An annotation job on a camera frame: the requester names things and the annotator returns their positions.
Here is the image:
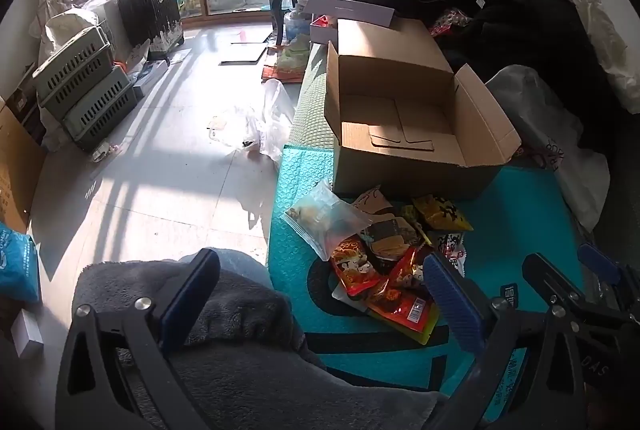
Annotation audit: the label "red patterned packet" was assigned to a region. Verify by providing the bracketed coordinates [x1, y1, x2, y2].
[429, 7, 473, 38]

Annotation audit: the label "black folding crate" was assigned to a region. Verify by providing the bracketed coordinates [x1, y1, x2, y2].
[116, 0, 185, 59]

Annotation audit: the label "large brown cardboard carton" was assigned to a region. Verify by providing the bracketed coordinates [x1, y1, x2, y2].
[0, 97, 48, 233]

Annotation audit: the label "white puffy jacket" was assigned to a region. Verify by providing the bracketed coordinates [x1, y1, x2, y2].
[522, 0, 640, 115]

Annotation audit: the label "pale green bag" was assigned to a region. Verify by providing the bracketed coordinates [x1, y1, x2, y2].
[276, 34, 312, 70]

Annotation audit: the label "brown cardboard box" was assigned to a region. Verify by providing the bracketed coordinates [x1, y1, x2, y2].
[324, 18, 523, 201]

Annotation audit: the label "bottled water pack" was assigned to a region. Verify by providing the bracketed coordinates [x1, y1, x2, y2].
[282, 0, 313, 43]

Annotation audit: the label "crumpled clear plastic bags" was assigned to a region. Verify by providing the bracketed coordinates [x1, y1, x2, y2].
[207, 78, 297, 171]

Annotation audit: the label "orange flat packet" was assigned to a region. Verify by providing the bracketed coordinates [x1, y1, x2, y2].
[261, 64, 306, 84]

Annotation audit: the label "teal bubble mailer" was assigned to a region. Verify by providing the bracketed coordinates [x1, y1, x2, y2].
[267, 144, 593, 421]

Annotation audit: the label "grey flat cardboard lid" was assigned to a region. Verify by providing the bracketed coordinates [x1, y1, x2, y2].
[302, 0, 396, 26]

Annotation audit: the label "green plastic basket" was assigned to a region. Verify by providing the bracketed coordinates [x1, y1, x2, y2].
[62, 66, 138, 147]
[39, 44, 118, 121]
[32, 26, 112, 90]

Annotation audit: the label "beige brown wafer packet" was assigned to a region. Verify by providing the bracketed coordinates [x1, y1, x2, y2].
[350, 187, 426, 273]

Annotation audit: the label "black clothing pile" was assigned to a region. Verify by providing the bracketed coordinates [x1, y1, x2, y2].
[350, 0, 613, 161]

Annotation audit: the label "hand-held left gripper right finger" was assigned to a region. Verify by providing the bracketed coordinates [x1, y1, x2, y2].
[422, 252, 587, 430]

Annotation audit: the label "yellow black-print snack packet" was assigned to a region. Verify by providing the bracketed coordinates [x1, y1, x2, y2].
[412, 194, 475, 233]

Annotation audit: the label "red yellow-edged snack packet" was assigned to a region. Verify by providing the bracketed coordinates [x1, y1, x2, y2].
[365, 247, 442, 346]

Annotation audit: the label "white red printed snack packet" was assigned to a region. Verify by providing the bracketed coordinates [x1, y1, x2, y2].
[431, 230, 468, 275]

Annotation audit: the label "red white-print packet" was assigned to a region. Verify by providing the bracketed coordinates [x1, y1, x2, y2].
[515, 147, 551, 168]

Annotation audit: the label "blue plastic packet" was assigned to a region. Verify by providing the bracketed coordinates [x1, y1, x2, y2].
[0, 222, 42, 303]

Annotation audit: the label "small white box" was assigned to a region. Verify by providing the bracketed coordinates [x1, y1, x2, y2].
[10, 310, 45, 358]

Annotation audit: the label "white plastic shopping bag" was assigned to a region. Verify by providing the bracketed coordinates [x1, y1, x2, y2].
[485, 64, 612, 233]

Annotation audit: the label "grey fleece cloth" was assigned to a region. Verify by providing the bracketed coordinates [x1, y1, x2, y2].
[72, 249, 441, 430]

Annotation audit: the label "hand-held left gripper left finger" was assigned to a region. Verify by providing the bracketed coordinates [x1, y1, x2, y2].
[55, 249, 221, 430]

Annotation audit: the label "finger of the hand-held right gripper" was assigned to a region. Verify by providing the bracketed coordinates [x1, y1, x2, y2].
[577, 242, 640, 311]
[522, 252, 623, 323]

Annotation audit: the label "clear plastic snack bag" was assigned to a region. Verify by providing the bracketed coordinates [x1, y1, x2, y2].
[280, 180, 373, 261]

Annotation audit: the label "green quilted sofa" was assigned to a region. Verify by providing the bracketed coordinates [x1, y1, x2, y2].
[287, 0, 640, 271]

